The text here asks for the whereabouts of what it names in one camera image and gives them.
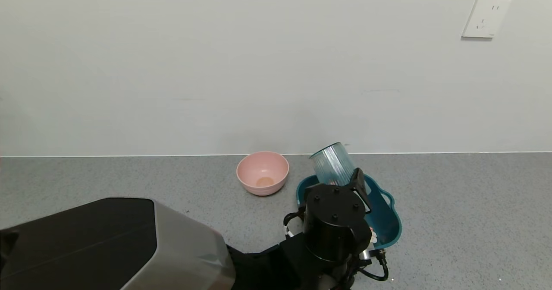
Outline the transparent blue ribbed measuring cup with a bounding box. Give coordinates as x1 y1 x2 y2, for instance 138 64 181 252
309 142 357 187

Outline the pink plastic bowl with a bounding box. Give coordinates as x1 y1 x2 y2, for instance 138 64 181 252
236 151 290 196

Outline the black cable with white label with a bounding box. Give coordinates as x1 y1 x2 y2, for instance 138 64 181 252
283 211 307 240

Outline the teal square basin with handles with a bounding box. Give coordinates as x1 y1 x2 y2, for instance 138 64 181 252
296 173 402 250

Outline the black camera cable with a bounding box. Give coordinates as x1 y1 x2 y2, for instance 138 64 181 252
358 249 389 282

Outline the white wall socket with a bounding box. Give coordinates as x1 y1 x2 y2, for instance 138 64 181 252
461 0 511 39

